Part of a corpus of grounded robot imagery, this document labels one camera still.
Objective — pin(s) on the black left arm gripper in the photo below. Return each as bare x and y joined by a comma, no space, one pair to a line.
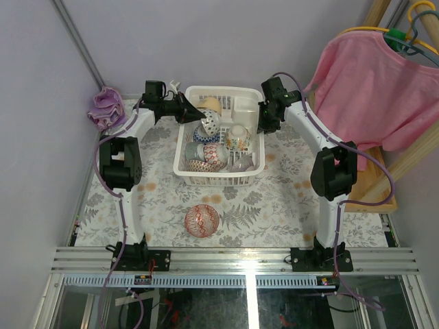
180,107

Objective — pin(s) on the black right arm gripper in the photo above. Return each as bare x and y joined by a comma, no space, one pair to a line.
263,127

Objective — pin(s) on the yellow flower ceramic bowl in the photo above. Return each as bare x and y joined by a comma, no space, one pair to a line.
238,138

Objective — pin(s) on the red patterned ceramic bowl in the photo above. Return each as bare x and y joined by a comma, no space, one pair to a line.
216,155

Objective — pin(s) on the tan patterned ceramic bowl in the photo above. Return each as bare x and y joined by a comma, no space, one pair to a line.
199,166

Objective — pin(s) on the purple glass bowl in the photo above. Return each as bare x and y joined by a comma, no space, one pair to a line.
243,164

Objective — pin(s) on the blue triangle patterned bowl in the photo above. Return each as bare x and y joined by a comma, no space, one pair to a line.
211,121

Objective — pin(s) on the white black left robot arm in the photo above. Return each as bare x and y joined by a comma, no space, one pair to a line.
120,168

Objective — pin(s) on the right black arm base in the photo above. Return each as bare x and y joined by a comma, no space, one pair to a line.
321,259

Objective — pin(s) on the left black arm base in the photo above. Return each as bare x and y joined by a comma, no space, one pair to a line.
138,257

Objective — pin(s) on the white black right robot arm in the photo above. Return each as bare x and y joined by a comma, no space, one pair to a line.
334,170

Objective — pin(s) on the white plastic dish rack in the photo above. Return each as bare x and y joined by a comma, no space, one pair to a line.
239,106

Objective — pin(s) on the crumpled purple cloth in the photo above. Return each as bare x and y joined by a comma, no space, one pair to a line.
108,110

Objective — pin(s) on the pink t-shirt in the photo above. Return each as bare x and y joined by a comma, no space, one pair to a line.
374,89

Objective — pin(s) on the floral table mat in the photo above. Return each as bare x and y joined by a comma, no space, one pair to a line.
279,209

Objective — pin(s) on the red rimmed bottom bowl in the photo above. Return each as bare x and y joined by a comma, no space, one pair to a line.
202,221

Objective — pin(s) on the green clothes hanger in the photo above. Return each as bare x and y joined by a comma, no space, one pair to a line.
400,48

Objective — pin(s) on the yellow clothes hanger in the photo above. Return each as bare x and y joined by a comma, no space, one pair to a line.
396,35

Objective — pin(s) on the wooden clothes rack frame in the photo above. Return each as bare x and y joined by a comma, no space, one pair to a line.
394,137

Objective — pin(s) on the aluminium rail frame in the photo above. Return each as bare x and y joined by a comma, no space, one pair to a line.
191,261

